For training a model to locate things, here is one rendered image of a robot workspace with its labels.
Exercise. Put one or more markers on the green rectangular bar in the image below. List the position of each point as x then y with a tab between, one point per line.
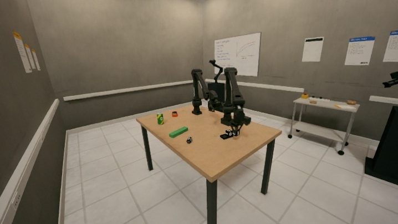
178	132

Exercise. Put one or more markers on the green drink can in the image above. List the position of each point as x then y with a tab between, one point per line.
160	118

